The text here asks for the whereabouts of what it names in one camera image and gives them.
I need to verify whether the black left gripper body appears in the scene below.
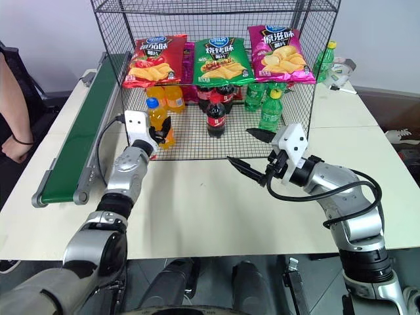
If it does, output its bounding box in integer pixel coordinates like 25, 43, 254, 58
148, 125, 165, 146

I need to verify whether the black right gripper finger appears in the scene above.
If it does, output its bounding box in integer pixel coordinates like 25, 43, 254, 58
245, 127, 279, 143
226, 156, 269, 188

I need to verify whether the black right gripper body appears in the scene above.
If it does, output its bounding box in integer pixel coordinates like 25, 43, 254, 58
264, 148, 290, 180

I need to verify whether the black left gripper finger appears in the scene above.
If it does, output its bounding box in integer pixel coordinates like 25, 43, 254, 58
159, 115, 173, 143

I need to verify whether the orange soda bottle blue cap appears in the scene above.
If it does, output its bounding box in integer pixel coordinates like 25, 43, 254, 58
145, 97, 177, 150

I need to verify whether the green conveyor belt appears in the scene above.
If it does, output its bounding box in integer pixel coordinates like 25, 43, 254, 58
31, 51, 133, 209

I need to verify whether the person's hand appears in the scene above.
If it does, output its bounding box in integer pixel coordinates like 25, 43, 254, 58
1, 136, 34, 164

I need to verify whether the green soda bottle yellow cap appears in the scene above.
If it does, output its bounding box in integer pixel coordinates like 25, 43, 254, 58
258, 89, 285, 134
312, 40, 339, 83

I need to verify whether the cola bottle red label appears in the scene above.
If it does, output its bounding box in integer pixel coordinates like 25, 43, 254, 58
217, 83, 236, 115
196, 84, 215, 114

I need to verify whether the cola bottle red cap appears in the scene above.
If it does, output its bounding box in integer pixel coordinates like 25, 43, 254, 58
206, 94, 228, 139

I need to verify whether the red chip bag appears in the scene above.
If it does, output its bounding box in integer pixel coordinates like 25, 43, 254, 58
121, 33, 188, 90

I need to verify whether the magenta snack bag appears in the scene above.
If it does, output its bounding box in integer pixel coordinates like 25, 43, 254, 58
181, 41, 197, 85

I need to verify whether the purple chip bag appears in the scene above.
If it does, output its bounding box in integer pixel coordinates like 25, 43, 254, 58
247, 24, 317, 85

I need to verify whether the green chip bag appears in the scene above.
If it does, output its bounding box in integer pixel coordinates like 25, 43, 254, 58
191, 36, 256, 86

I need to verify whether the black and white marker pen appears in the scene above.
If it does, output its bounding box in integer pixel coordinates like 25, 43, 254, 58
329, 84, 358, 96

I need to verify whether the clear plastic packaging bundle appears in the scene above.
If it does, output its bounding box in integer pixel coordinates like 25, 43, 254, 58
327, 56, 358, 89

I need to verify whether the dark rounded robot leg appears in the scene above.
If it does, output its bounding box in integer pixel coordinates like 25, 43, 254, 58
136, 258, 201, 311
231, 260, 280, 315

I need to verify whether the black and white shoe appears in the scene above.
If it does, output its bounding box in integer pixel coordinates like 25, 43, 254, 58
384, 128, 420, 146

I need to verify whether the black wristband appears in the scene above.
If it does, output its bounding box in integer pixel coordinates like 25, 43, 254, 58
10, 135, 35, 146

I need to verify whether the black office chair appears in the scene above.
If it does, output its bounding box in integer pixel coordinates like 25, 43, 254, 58
0, 40, 75, 112

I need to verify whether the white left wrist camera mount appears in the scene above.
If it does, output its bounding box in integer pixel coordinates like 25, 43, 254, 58
123, 110, 152, 148

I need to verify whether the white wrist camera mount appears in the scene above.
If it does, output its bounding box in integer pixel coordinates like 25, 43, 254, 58
123, 110, 152, 148
270, 123, 310, 186

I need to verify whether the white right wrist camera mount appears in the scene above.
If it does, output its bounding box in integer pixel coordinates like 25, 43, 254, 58
270, 123, 310, 186

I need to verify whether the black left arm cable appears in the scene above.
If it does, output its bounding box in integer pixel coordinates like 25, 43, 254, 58
96, 114, 126, 188

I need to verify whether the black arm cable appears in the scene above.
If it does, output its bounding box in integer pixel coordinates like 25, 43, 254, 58
266, 168, 385, 230
96, 114, 126, 188

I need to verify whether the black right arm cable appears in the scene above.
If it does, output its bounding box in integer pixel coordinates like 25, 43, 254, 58
266, 168, 385, 230

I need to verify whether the black wire mesh rack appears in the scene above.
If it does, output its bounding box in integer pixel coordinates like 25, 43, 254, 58
89, 0, 343, 162

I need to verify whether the black strap with buckle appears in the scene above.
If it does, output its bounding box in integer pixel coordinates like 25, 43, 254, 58
282, 257, 310, 315

